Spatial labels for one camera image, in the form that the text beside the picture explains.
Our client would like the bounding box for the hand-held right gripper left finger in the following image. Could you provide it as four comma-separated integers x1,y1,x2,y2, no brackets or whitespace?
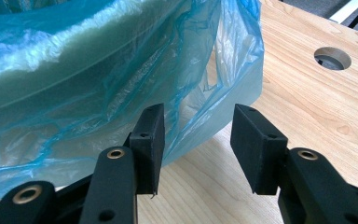
129,103,166,196

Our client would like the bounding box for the pale green plastic bin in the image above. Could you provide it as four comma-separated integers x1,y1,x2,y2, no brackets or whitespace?
0,0,264,188

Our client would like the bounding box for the white metal desk leg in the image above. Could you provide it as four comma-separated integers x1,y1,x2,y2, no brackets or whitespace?
328,0,358,24

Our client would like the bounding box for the blue plastic bag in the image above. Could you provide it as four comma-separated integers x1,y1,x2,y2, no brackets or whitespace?
0,0,266,210

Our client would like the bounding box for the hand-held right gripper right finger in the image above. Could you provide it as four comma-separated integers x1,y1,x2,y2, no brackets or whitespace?
229,104,289,196

